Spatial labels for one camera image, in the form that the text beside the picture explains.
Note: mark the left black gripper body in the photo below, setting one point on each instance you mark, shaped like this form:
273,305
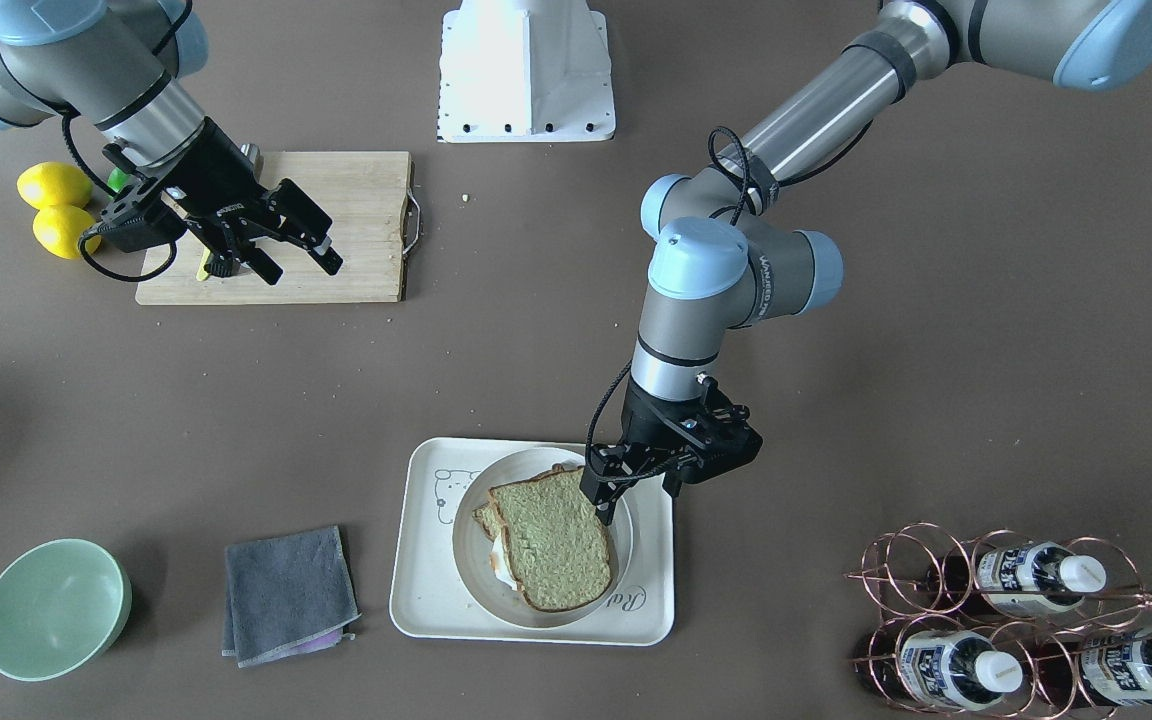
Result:
648,422

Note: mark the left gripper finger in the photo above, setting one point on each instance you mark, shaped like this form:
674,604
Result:
672,484
605,502

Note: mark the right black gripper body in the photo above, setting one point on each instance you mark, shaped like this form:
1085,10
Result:
211,183

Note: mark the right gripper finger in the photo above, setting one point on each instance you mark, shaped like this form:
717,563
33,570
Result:
319,248
262,265

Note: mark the bread slice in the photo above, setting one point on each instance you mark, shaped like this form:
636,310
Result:
486,520
558,552

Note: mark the white round plate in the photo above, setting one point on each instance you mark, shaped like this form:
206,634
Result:
471,548

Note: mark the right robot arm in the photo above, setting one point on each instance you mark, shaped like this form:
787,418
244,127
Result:
118,64

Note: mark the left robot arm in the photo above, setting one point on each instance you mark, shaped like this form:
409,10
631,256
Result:
717,266

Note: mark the cream rabbit tray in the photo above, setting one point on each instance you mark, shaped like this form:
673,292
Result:
429,600

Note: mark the yellow plastic knife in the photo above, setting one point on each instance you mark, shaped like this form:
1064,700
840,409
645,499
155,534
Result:
203,272

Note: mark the bread slice under egg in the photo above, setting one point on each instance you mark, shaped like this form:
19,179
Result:
486,520

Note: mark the bamboo cutting board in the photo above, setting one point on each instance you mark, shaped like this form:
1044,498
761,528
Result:
365,193

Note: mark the green lime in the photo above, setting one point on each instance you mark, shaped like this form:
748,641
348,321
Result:
116,181

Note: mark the lower yellow lemon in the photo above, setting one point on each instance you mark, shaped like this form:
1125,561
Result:
58,228

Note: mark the yellow lemon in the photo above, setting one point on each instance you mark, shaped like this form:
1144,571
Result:
52,183
58,228

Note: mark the upper yellow lemon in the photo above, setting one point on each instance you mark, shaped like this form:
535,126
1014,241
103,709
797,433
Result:
52,183

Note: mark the grey folded cloth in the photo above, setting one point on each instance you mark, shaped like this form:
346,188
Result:
287,596

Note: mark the lower tea bottle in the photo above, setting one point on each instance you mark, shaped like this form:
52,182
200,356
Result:
1102,672
930,669

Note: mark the tea bottle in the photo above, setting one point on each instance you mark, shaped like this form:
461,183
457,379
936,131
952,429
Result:
930,669
1102,672
1025,581

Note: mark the upper tea bottle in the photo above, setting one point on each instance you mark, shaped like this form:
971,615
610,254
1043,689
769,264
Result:
1025,581

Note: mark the mint green bowl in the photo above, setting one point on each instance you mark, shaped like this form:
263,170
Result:
62,604

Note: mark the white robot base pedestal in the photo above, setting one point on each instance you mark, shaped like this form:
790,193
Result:
525,72

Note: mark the copper wire bottle rack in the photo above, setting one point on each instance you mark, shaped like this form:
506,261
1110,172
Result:
892,567

